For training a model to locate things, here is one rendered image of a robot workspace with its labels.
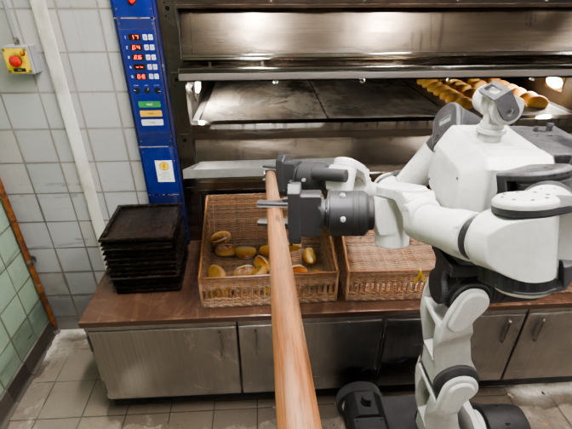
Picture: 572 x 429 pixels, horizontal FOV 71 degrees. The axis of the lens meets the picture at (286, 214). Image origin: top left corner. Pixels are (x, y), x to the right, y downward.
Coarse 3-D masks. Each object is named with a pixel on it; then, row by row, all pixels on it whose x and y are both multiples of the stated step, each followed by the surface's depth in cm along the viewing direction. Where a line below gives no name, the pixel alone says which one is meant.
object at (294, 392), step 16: (272, 176) 110; (272, 192) 90; (272, 208) 77; (272, 224) 67; (272, 240) 60; (272, 256) 54; (288, 256) 54; (272, 272) 49; (288, 272) 48; (272, 288) 45; (288, 288) 44; (272, 304) 42; (288, 304) 40; (272, 320) 39; (288, 320) 37; (272, 336) 37; (288, 336) 35; (304, 336) 36; (288, 352) 33; (304, 352) 33; (288, 368) 31; (304, 368) 31; (288, 384) 29; (304, 384) 29; (288, 400) 28; (304, 400) 27; (288, 416) 26; (304, 416) 26
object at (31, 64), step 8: (0, 48) 149; (8, 48) 149; (16, 48) 149; (24, 48) 150; (32, 48) 153; (8, 56) 151; (24, 56) 151; (32, 56) 153; (8, 64) 152; (24, 64) 152; (32, 64) 153; (40, 64) 158; (16, 72) 154; (24, 72) 154; (32, 72) 154
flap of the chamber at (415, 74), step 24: (288, 72) 152; (312, 72) 153; (336, 72) 153; (360, 72) 154; (384, 72) 154; (408, 72) 155; (432, 72) 155; (456, 72) 156; (480, 72) 156; (504, 72) 157; (528, 72) 157; (552, 72) 158
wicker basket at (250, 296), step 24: (216, 216) 192; (240, 216) 192; (264, 216) 193; (240, 240) 195; (264, 240) 196; (216, 264) 186; (240, 264) 186; (312, 264) 186; (336, 264) 161; (216, 288) 158; (240, 288) 159; (264, 288) 160; (312, 288) 162; (336, 288) 162
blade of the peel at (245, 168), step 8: (248, 160) 163; (256, 160) 162; (264, 160) 162; (272, 160) 161; (296, 160) 160; (304, 160) 159; (312, 160) 159; (320, 160) 158; (328, 160) 158; (192, 168) 143; (200, 168) 146; (208, 168) 146; (216, 168) 145; (224, 168) 145; (232, 168) 144; (240, 168) 128; (248, 168) 128; (256, 168) 128; (184, 176) 128; (192, 176) 128; (200, 176) 128; (208, 176) 128; (216, 176) 128; (224, 176) 128; (232, 176) 129; (240, 176) 129
